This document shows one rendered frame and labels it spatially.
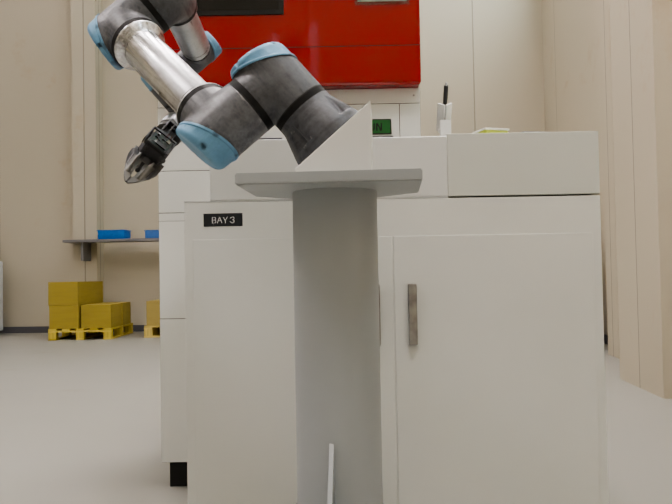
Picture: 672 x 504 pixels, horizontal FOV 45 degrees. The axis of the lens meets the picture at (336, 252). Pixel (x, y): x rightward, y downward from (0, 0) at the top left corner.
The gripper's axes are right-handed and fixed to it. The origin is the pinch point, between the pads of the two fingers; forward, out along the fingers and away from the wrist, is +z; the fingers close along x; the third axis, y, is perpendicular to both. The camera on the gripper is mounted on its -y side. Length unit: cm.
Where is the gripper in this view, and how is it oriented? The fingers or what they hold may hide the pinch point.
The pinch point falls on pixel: (127, 180)
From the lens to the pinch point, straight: 207.5
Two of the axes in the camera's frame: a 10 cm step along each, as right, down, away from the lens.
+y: 5.3, -4.7, -7.0
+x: 7.7, 6.1, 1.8
